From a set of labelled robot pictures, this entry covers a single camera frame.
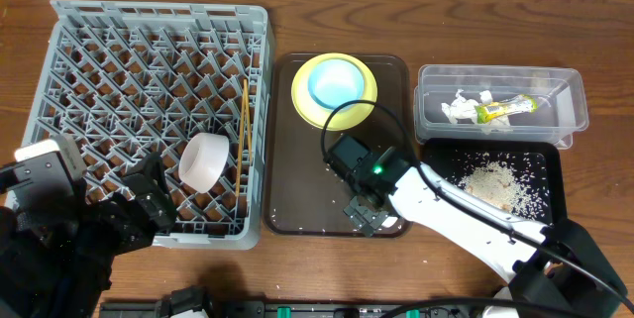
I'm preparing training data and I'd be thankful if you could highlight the grey plastic dishwasher rack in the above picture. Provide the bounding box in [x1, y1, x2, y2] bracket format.
[24, 0, 274, 250]

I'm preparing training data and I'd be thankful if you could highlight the light blue bowl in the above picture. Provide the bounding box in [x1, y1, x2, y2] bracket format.
[308, 59, 365, 110]

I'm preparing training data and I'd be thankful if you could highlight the dark brown serving tray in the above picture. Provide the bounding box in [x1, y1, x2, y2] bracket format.
[263, 53, 413, 238]

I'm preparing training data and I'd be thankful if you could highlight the yellow plate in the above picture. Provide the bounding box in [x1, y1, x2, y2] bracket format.
[291, 53, 378, 129]

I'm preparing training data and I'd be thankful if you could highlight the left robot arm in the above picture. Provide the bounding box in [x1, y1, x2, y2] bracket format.
[1, 153, 176, 317]

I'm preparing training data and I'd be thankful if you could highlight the white cup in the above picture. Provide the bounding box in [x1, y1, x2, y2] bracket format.
[178, 133, 230, 193]

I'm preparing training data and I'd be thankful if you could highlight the wooden chopstick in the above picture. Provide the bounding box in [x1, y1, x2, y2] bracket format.
[235, 78, 248, 199]
[243, 79, 253, 162]

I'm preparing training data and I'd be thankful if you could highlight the clear plastic container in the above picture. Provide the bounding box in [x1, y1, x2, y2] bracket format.
[413, 64, 589, 150]

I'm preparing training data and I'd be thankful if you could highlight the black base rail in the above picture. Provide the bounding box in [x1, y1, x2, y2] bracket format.
[98, 285, 496, 318]

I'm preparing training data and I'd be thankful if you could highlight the green yellow snack wrapper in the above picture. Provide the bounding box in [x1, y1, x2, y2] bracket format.
[475, 94, 538, 124]

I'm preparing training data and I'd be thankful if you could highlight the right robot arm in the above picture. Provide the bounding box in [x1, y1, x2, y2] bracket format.
[320, 135, 633, 317]

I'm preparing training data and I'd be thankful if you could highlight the pile of rice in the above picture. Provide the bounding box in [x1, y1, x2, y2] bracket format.
[458, 161, 534, 218]

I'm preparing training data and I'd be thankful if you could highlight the white tissue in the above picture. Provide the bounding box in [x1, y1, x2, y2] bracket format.
[441, 89, 510, 132]

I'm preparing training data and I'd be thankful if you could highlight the black tray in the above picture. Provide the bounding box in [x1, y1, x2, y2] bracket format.
[422, 138, 567, 225]

